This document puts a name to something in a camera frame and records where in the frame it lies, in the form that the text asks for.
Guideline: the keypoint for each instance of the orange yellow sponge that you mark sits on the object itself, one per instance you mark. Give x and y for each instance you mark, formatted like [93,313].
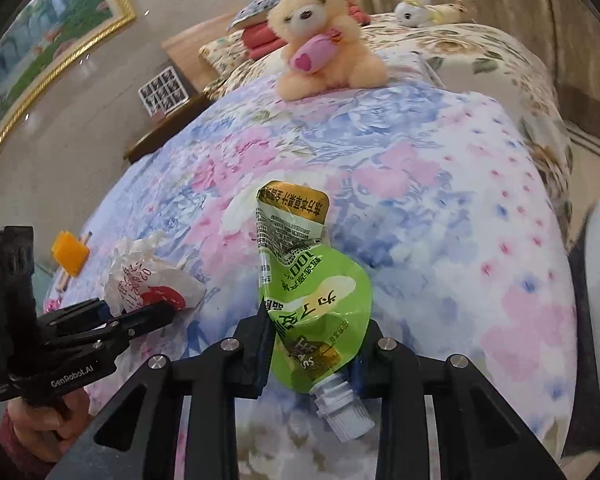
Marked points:
[70,254]

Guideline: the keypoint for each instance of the white paper wrapper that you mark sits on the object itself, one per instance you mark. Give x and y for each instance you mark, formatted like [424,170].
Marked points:
[145,272]

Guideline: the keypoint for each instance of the pastel floral bed sheet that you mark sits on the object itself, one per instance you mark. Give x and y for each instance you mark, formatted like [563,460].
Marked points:
[430,220]

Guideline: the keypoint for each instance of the black and white photo frame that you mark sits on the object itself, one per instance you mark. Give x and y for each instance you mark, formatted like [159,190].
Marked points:
[162,91]

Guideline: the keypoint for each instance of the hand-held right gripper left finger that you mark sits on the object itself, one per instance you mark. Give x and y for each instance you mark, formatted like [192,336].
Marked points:
[256,355]

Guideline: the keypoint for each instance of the folded red blanket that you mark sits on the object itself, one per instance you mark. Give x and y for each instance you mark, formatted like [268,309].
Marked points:
[260,40]

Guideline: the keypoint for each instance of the green spout pouch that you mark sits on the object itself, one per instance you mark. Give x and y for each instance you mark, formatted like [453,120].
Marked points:
[320,290]

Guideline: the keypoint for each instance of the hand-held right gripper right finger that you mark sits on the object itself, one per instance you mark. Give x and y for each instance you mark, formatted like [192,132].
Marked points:
[376,360]

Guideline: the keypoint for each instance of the blue eyelet pillow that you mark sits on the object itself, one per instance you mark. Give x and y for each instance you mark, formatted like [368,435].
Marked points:
[255,10]

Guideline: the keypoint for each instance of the person's left hand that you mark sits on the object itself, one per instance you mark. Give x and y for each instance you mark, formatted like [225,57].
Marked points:
[50,417]

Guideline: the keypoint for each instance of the person's left forearm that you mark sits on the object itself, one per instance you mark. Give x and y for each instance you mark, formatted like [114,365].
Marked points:
[15,450]

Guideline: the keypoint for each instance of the small yellow floral pillow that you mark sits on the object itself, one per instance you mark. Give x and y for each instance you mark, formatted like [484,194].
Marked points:
[222,55]

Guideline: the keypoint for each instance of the cream teddy bear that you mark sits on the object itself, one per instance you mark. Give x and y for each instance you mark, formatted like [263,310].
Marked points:
[320,40]

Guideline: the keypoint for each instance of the dark wooden nightstand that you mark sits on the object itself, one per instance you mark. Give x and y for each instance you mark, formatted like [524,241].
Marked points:
[160,130]

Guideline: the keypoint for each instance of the cream floral duvet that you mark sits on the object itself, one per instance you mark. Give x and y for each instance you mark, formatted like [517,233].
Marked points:
[505,70]

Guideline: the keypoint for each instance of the white bunny plush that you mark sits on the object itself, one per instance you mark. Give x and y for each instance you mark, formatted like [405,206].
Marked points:
[414,10]

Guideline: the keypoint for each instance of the gold framed painting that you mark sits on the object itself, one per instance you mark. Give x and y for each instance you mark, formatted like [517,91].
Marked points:
[35,50]

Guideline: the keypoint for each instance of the wooden headboard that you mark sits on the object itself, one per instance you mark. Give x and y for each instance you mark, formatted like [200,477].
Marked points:
[190,50]

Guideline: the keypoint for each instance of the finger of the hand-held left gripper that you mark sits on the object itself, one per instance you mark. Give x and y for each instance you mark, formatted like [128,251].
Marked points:
[87,312]
[140,320]

